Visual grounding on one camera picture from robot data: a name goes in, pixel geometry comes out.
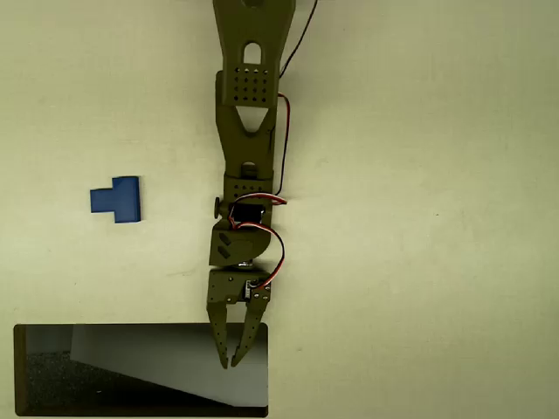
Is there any blue T-shaped block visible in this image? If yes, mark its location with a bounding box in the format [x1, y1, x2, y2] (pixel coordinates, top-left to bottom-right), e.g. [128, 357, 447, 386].
[90, 175, 142, 225]

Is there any rectangular dark bin opening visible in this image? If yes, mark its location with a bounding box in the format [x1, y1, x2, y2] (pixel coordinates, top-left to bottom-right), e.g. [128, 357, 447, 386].
[12, 322, 269, 419]

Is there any red white black gripper cable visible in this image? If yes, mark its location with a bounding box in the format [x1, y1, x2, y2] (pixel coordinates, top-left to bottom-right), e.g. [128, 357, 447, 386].
[234, 222, 286, 291]

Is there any short red white wrist cable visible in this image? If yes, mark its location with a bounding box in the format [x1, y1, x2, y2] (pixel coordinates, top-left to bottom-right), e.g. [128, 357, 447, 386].
[228, 193, 288, 220]

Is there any long red black forearm cable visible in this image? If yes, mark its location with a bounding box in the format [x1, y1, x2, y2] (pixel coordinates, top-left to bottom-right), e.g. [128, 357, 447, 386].
[271, 93, 291, 196]

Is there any red black arm cable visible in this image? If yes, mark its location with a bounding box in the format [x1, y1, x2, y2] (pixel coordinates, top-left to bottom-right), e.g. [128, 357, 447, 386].
[278, 0, 319, 79]

